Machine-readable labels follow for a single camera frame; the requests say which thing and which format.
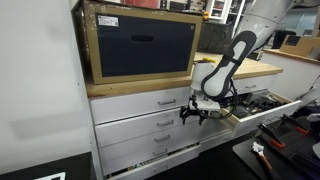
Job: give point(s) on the dark grey storage bin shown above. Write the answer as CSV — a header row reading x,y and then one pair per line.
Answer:
x,y
213,38

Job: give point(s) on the wooden top workbench cabinet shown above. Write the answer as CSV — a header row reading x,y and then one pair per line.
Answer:
x,y
133,87

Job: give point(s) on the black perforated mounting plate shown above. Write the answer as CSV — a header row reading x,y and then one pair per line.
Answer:
x,y
293,146

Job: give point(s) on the black clamp orange grip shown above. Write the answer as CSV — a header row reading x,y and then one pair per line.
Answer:
x,y
295,125
271,135

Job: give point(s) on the tan cardboard box dark panel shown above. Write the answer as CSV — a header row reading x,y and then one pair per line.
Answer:
x,y
140,46

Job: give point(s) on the white drawer full of tools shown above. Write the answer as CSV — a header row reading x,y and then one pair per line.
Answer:
x,y
266,120

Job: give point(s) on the white background shelf unit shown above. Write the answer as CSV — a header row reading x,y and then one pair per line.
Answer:
x,y
216,10

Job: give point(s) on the small cardboard box dark label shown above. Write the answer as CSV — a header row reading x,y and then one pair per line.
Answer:
x,y
306,46

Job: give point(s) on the black hardware pile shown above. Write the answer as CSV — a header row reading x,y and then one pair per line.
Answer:
x,y
260,105

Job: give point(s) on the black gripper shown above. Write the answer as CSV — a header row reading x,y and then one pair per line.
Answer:
x,y
197,112

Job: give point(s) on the wooden counter white base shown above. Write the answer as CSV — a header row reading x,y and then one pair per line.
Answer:
x,y
290,76

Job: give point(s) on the white cabinet drawer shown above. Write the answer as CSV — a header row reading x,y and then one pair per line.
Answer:
x,y
133,128
133,160
126,106
133,146
180,160
216,140
263,83

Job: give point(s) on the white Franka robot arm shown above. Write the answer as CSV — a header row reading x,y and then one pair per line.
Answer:
x,y
220,80

